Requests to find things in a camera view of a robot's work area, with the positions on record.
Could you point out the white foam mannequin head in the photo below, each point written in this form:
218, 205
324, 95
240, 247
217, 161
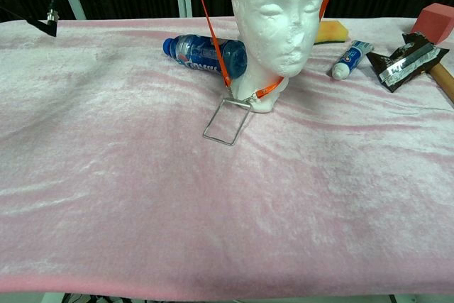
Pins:
276, 26

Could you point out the pink plush table cloth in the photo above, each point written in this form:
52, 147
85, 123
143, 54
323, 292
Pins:
177, 193

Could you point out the blue plastic drink bottle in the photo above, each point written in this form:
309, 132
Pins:
198, 53

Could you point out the blue white toothpaste tube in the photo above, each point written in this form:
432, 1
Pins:
351, 60

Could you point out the yellow sponge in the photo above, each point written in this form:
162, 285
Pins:
331, 33

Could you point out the brown snack wrapper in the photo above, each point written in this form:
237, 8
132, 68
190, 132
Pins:
404, 63

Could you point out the wooden stick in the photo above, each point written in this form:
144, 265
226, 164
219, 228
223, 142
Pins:
443, 77

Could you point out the pink foam cube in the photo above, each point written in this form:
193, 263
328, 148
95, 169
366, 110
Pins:
434, 24

